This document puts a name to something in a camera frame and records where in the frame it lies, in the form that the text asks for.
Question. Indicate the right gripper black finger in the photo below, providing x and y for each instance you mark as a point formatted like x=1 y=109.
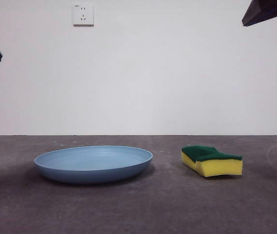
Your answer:
x=266 y=11

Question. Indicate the light blue round plate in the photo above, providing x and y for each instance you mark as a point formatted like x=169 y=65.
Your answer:
x=92 y=168

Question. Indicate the green and yellow sponge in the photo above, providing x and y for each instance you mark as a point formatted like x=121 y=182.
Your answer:
x=216 y=168

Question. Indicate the white wall socket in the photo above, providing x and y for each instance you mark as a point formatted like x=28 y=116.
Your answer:
x=83 y=14

